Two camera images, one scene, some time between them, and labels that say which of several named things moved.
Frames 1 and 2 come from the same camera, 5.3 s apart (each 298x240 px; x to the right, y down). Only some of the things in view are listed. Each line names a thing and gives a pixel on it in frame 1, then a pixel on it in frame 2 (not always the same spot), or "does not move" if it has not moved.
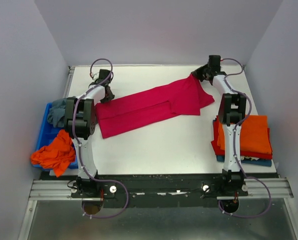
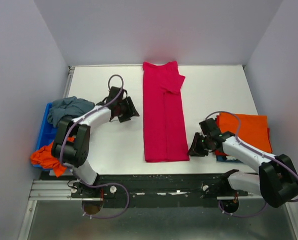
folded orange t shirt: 254,135 does not move
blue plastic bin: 48,133 does not move
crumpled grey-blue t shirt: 56,114 does not move
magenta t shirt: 184,97 -> 164,136
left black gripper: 110,97 -> 132,110
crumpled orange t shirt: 58,155 does not move
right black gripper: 196,73 -> 194,149
